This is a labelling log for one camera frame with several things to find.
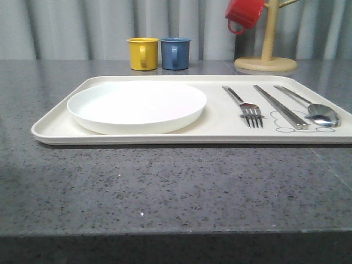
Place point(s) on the silver metal chopstick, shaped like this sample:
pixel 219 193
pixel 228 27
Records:
pixel 280 108
pixel 275 108

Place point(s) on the white round plate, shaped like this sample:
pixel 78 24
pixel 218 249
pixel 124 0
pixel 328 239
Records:
pixel 137 107

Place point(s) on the yellow mug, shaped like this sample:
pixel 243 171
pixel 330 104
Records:
pixel 143 53

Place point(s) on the silver metal spoon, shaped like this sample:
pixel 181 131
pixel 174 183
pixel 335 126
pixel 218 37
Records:
pixel 320 114

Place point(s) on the blue mug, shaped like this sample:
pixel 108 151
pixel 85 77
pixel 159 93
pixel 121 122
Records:
pixel 175 53

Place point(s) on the wooden mug tree stand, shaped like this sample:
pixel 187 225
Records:
pixel 267 62

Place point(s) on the silver metal fork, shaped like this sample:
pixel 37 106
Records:
pixel 250 112

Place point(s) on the red mug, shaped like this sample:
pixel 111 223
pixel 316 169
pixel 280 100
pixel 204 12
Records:
pixel 246 13

